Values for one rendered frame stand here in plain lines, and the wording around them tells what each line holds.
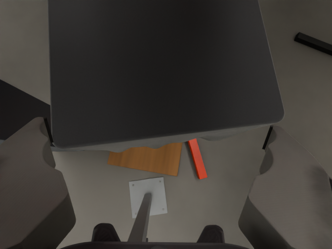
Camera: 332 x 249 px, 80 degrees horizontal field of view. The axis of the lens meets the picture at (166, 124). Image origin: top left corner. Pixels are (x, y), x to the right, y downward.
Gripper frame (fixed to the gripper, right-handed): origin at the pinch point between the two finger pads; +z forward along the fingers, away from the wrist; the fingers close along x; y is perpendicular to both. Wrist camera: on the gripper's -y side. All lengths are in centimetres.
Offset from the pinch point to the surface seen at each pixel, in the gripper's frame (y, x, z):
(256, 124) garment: 12.5, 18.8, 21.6
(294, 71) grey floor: 29, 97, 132
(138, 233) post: 50, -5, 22
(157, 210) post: 102, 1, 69
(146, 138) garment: 15.1, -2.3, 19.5
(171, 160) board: 78, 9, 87
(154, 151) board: 74, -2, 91
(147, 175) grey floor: 87, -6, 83
